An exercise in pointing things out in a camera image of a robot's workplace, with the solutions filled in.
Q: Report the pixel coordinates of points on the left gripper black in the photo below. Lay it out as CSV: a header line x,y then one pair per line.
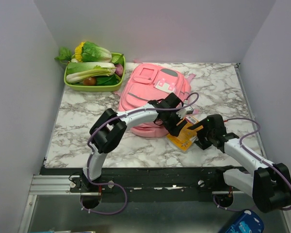
x,y
173,129

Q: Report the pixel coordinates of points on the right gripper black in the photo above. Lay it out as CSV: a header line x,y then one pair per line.
x,y
202,143

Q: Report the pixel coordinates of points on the orange yellow booklet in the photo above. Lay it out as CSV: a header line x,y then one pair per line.
x,y
186,137

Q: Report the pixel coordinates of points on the pink student backpack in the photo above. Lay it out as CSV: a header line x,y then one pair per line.
x,y
152,82

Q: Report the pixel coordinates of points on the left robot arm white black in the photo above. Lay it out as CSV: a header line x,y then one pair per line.
x,y
107,132

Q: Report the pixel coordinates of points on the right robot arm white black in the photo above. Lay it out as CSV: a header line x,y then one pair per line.
x,y
247,157

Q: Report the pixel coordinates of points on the green plastic tray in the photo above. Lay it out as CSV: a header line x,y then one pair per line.
x,y
104,83

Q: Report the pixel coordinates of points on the purple toy vegetable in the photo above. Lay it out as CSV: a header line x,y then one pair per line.
x,y
119,70

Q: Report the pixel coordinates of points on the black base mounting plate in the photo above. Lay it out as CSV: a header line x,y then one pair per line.
x,y
115,185

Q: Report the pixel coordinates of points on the brown toy mushroom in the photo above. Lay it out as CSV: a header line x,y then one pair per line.
x,y
91,81

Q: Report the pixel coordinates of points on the upper toy cabbage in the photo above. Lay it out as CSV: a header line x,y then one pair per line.
x,y
90,52

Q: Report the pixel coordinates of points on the blue pencil case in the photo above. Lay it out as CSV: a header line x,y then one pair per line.
x,y
245,221

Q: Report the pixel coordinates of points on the yellow artificial flower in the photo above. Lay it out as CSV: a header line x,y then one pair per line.
x,y
78,52

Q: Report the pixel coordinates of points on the green artificial leaf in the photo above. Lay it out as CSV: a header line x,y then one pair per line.
x,y
65,54

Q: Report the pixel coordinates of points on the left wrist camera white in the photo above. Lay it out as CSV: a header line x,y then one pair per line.
x,y
184,111

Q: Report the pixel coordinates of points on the aluminium rail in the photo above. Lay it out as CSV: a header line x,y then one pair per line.
x,y
48,185

